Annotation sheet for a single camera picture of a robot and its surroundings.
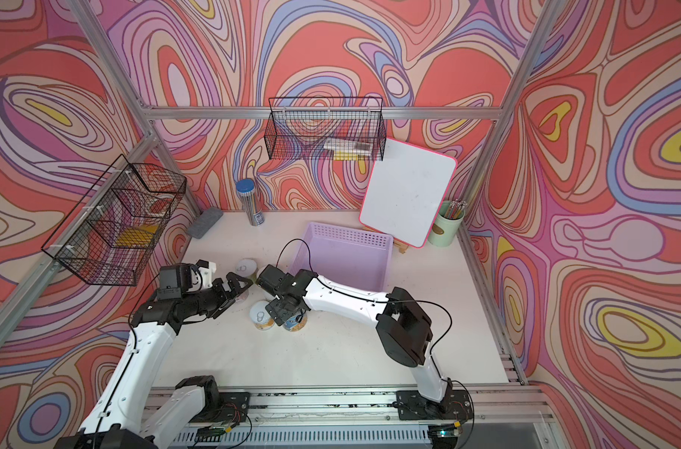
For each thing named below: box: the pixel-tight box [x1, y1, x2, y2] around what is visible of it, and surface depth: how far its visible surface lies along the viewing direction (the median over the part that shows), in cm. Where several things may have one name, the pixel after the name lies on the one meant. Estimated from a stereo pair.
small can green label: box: [235, 258, 259, 284], surface depth 98 cm
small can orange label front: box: [248, 300, 276, 332], surface depth 87 cm
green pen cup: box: [428, 198, 468, 247], surface depth 102 cm
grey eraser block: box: [187, 206, 224, 239], surface depth 115 cm
